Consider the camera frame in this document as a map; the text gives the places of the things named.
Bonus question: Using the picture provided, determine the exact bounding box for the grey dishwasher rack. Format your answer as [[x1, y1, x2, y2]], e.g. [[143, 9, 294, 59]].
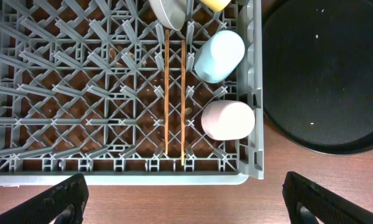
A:
[[0, 0, 264, 186]]

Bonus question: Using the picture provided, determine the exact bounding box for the yellow plastic bowl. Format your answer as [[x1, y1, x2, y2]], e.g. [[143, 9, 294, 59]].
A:
[[200, 0, 231, 12]]

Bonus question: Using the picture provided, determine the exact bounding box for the light blue plastic cup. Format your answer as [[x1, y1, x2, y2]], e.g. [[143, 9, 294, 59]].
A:
[[193, 30, 245, 83]]

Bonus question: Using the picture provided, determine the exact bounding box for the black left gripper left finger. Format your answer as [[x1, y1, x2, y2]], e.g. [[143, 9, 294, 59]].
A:
[[0, 174, 89, 224]]

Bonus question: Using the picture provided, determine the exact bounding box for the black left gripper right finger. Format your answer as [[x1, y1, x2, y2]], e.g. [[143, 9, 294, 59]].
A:
[[282, 171, 373, 224]]

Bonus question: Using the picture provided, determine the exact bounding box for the grey round plate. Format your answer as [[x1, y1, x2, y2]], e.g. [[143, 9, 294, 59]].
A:
[[149, 0, 187, 30]]

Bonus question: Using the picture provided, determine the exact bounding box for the round black tray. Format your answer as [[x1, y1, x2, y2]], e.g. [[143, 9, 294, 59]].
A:
[[262, 0, 373, 155]]

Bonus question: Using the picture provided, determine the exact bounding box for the pink plastic cup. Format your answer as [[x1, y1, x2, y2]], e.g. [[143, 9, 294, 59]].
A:
[[201, 100, 256, 141]]

